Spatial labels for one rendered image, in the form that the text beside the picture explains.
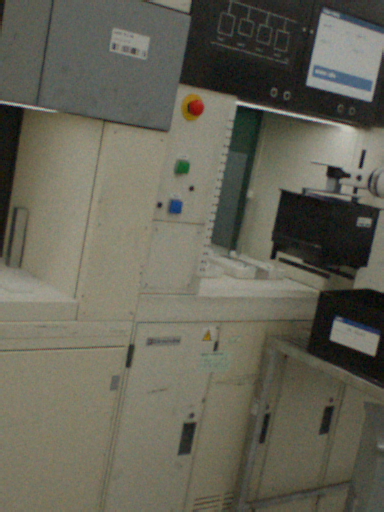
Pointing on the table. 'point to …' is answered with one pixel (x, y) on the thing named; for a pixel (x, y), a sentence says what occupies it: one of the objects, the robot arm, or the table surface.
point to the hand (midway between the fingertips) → (336, 172)
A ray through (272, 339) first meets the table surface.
